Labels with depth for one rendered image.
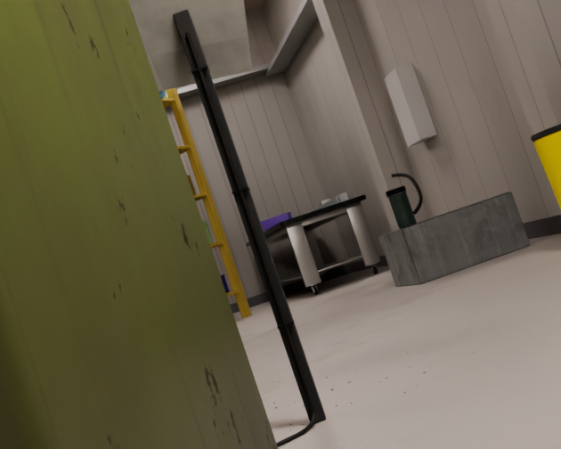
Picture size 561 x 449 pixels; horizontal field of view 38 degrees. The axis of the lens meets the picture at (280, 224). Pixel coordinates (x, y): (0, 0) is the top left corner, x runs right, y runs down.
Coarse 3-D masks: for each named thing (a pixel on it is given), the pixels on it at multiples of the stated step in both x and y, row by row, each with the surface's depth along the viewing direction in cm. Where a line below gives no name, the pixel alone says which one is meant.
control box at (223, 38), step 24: (144, 0) 201; (168, 0) 204; (192, 0) 207; (216, 0) 210; (240, 0) 213; (144, 24) 203; (168, 24) 206; (216, 24) 212; (240, 24) 215; (144, 48) 205; (168, 48) 208; (216, 48) 214; (240, 48) 218; (168, 72) 210; (216, 72) 217; (240, 72) 220
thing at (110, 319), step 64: (0, 0) 62; (64, 0) 86; (0, 64) 57; (64, 64) 76; (128, 64) 115; (0, 128) 52; (64, 128) 68; (128, 128) 98; (0, 192) 48; (64, 192) 62; (128, 192) 85; (0, 256) 45; (64, 256) 57; (128, 256) 76; (192, 256) 114; (0, 320) 44; (64, 320) 52; (128, 320) 68; (192, 320) 97; (0, 384) 44; (64, 384) 48; (128, 384) 62; (192, 384) 85; (0, 448) 43; (64, 448) 45; (128, 448) 56; (192, 448) 75; (256, 448) 113
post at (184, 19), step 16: (176, 16) 205; (192, 32) 205; (192, 64) 205; (208, 80) 204; (208, 112) 204; (224, 128) 204; (224, 160) 204; (240, 176) 203; (240, 208) 203; (256, 224) 203; (256, 256) 202; (272, 272) 202; (272, 304) 202; (288, 304) 205; (288, 320) 202; (288, 352) 201; (304, 352) 204; (304, 368) 201; (304, 400) 201; (320, 400) 202; (320, 416) 200
